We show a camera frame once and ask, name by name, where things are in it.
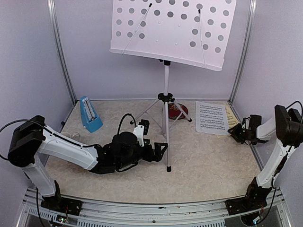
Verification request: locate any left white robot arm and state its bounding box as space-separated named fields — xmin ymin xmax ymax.
xmin=0 ymin=115 xmax=169 ymax=210

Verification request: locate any red floral plate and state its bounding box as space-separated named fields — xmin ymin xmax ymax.
xmin=169 ymin=103 xmax=188 ymax=120

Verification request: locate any silver tripod stand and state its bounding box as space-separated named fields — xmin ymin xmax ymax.
xmin=135 ymin=59 xmax=192 ymax=173

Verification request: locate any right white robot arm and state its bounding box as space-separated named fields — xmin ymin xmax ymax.
xmin=228 ymin=101 xmax=303 ymax=210

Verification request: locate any yellowed sheet music page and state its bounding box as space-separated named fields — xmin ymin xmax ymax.
xmin=215 ymin=103 xmax=239 ymax=138

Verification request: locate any front aluminium rail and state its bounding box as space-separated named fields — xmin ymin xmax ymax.
xmin=16 ymin=186 xmax=294 ymax=227

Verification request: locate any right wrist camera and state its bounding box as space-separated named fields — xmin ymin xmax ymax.
xmin=242 ymin=117 xmax=250 ymax=130

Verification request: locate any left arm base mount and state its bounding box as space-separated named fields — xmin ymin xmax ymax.
xmin=41 ymin=196 xmax=83 ymax=216

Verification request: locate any white sheet music page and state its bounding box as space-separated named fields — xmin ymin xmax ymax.
xmin=196 ymin=101 xmax=229 ymax=136

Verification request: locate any white perforated music stand desk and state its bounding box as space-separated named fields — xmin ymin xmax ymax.
xmin=110 ymin=0 xmax=237 ymax=71

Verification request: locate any blue metronome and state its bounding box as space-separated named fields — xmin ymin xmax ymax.
xmin=80 ymin=96 xmax=103 ymax=133

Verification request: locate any cream dragon mug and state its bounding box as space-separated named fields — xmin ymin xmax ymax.
xmin=61 ymin=132 xmax=81 ymax=141

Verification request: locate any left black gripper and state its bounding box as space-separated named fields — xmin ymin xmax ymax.
xmin=116 ymin=139 xmax=168 ymax=169

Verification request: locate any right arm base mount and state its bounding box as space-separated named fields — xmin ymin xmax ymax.
xmin=225 ymin=197 xmax=267 ymax=215

